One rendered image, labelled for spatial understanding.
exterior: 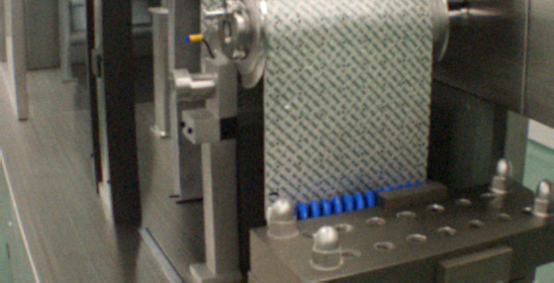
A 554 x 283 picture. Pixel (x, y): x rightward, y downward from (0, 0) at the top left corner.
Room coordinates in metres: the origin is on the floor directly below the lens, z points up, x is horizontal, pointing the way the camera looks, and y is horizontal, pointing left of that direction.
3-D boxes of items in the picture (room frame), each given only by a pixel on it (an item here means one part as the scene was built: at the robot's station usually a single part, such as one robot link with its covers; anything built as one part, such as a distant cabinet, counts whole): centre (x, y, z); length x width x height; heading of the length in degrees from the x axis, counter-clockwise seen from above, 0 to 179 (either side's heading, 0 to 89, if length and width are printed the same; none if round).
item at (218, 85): (1.04, 0.10, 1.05); 0.06 x 0.05 x 0.31; 114
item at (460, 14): (1.14, -0.22, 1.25); 0.07 x 0.04 x 0.04; 114
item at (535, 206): (0.94, -0.34, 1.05); 0.04 x 0.04 x 0.04
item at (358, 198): (0.99, -0.10, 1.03); 0.21 x 0.04 x 0.03; 114
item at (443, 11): (1.12, -0.19, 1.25); 0.15 x 0.01 x 0.15; 24
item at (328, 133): (1.01, -0.09, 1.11); 0.23 x 0.01 x 0.18; 114
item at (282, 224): (0.90, 0.00, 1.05); 0.04 x 0.04 x 0.04
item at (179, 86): (1.02, 0.13, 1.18); 0.04 x 0.02 x 0.04; 24
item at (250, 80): (1.02, 0.05, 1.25); 0.15 x 0.01 x 0.15; 24
